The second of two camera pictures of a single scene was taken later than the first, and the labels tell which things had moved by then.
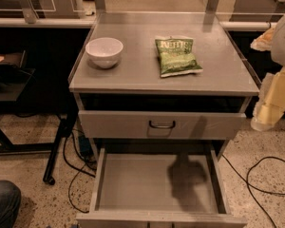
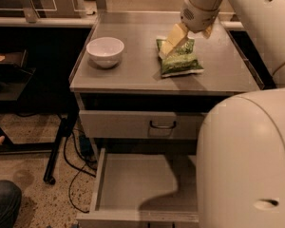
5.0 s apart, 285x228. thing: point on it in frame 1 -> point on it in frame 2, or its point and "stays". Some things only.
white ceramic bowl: (104, 51) stays
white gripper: (284, 45) -> (198, 19)
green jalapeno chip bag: (176, 56) stays
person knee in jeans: (5, 203) stays
